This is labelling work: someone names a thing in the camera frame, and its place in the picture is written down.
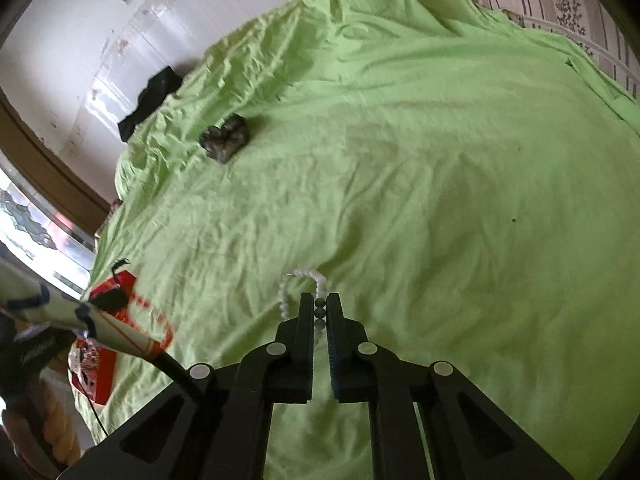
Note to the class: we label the wooden window frame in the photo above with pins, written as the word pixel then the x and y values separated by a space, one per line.
pixel 55 175

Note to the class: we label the green bed sheet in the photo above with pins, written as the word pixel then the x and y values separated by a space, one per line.
pixel 400 185

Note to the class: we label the person's left forearm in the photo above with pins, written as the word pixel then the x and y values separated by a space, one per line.
pixel 57 430

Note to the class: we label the patterned glass window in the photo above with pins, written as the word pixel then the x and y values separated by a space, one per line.
pixel 40 240

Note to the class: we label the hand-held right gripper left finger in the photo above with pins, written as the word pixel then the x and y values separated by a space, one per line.
pixel 306 340

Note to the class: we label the dark bangle stack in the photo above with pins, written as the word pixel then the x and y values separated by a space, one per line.
pixel 226 137

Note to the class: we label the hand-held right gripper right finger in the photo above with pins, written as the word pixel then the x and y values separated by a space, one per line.
pixel 334 340

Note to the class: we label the red-edged white tray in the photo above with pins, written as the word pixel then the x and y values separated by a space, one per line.
pixel 107 355

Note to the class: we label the black cloth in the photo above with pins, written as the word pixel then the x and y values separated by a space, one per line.
pixel 147 102

